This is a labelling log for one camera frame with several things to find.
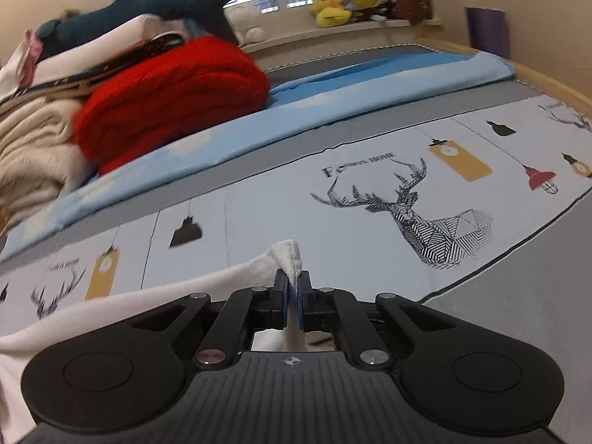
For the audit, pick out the white t-shirt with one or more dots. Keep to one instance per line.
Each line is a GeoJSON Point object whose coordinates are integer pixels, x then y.
{"type": "Point", "coordinates": [138, 305]}

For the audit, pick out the white folded bedding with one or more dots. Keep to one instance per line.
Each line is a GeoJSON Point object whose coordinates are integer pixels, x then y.
{"type": "Point", "coordinates": [92, 41]}

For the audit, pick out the pink cloth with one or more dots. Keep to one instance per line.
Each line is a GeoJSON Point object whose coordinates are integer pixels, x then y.
{"type": "Point", "coordinates": [32, 46]}

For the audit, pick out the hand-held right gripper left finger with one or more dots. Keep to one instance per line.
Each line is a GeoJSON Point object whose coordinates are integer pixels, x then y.
{"type": "Point", "coordinates": [280, 300]}

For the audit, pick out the printed bed sheet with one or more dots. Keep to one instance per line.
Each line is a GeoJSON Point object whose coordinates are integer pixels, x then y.
{"type": "Point", "coordinates": [370, 180]}

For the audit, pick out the white plush toy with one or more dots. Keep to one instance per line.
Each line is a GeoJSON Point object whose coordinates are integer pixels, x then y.
{"type": "Point", "coordinates": [245, 25]}

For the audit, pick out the wooden bed frame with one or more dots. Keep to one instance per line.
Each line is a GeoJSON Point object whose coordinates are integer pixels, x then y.
{"type": "Point", "coordinates": [545, 78]}

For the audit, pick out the red folded blanket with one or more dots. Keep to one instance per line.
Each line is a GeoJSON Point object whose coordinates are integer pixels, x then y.
{"type": "Point", "coordinates": [175, 97]}

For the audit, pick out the dark blue shark plush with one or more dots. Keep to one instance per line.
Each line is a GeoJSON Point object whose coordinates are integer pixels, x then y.
{"type": "Point", "coordinates": [138, 11]}

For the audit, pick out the white window sill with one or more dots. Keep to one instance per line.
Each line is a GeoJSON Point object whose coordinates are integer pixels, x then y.
{"type": "Point", "coordinates": [333, 32]}

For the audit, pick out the pile of yellow plush toys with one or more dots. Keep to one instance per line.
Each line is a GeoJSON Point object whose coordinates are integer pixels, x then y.
{"type": "Point", "coordinates": [342, 2]}

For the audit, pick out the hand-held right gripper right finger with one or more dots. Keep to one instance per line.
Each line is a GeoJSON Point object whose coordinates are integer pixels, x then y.
{"type": "Point", "coordinates": [302, 300]}

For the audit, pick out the cream folded blanket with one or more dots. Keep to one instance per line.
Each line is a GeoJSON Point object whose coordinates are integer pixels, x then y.
{"type": "Point", "coordinates": [32, 148]}

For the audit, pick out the light blue duvet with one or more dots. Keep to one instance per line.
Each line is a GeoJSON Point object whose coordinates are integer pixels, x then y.
{"type": "Point", "coordinates": [286, 106]}

